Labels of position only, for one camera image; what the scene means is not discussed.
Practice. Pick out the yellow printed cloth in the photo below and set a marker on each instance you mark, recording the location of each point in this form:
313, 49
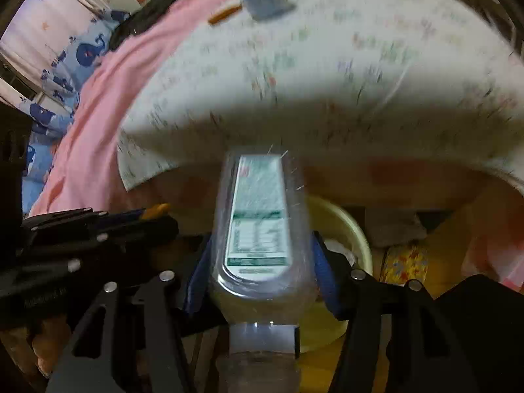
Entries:
405, 264

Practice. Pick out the grey cloth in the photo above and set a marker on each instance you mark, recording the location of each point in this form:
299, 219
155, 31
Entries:
393, 227

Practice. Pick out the pink plastic bag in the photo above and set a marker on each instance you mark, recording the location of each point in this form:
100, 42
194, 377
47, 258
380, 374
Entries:
499, 245

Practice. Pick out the pink printed curtain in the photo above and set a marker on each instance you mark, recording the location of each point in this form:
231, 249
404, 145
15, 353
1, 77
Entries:
45, 41

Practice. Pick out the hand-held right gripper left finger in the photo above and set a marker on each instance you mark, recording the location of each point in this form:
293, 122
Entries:
196, 278

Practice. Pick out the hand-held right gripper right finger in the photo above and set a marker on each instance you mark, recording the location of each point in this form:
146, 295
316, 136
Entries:
327, 278

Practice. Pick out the yellow plastic bin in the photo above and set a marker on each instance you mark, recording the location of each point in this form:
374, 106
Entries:
348, 221

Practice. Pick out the clear plastic bottle green label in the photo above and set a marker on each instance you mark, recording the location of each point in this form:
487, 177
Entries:
258, 221

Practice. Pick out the pink blanket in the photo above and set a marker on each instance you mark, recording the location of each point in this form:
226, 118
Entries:
114, 110

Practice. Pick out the floral tablecloth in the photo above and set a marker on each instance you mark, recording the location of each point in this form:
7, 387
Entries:
327, 90

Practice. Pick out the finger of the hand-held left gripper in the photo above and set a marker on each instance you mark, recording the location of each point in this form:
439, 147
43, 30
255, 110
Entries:
155, 231
131, 215

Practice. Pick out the black jacket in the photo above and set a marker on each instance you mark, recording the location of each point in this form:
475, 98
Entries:
143, 20

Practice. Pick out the blue whale printed curtain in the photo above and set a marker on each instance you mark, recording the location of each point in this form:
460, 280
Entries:
88, 53

